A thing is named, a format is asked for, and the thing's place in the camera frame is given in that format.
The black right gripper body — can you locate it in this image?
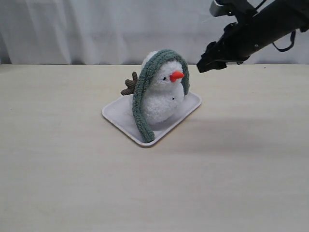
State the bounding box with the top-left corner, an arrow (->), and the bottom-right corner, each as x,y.
204,14 -> 260,63

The white plush snowman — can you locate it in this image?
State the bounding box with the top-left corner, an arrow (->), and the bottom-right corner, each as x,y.
120,50 -> 185,125

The green knitted scarf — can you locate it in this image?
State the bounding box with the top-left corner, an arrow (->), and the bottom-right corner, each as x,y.
131,48 -> 191,144

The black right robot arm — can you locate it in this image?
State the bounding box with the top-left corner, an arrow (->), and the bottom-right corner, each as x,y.
197,0 -> 309,73

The white rectangular plastic tray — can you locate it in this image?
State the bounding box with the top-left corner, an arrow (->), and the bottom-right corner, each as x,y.
101,91 -> 202,148

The white curtain backdrop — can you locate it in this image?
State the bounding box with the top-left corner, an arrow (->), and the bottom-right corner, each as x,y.
0,0 -> 309,66

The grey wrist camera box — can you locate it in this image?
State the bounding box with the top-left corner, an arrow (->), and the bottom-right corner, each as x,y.
210,0 -> 233,17

